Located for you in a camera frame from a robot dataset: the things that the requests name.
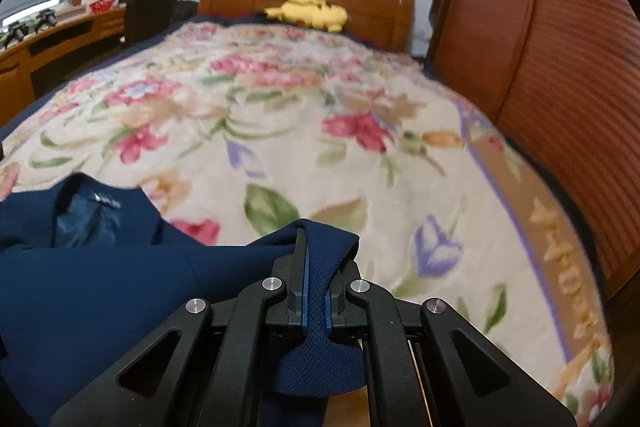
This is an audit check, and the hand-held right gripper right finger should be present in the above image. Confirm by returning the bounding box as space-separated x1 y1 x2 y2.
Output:
325 278 576 427

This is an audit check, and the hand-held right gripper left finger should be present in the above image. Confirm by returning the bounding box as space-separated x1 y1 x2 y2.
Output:
50 227 308 427

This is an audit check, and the navy blue suit jacket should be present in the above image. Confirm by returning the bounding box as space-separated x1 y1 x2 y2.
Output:
0 172 368 427

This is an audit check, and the floral blanket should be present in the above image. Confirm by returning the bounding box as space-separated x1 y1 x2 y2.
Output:
0 19 616 423

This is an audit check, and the yellow plush toy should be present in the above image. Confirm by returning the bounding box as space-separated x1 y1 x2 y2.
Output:
264 0 348 32

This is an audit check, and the dark wooden chair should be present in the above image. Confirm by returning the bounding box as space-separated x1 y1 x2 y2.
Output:
120 0 183 48

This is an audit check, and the wooden louvered wardrobe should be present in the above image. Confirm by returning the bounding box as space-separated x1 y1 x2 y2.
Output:
425 0 640 303

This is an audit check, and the wooden desk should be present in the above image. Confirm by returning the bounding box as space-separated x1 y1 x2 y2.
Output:
0 4 128 112

